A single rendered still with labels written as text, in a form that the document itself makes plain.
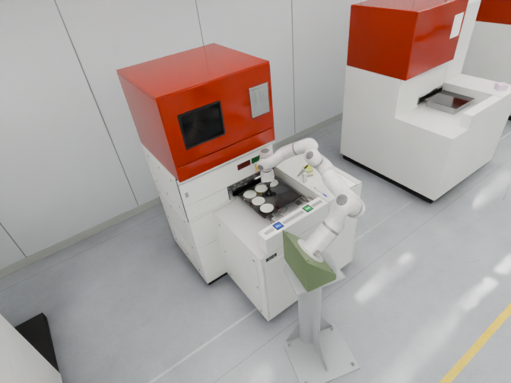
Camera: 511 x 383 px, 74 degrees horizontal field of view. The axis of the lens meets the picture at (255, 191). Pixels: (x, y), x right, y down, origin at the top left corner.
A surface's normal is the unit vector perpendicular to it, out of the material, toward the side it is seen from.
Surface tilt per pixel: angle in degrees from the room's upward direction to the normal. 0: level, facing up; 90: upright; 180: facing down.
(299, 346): 0
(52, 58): 90
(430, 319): 0
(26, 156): 90
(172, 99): 90
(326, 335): 0
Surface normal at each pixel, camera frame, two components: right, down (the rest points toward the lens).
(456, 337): -0.10, -0.78
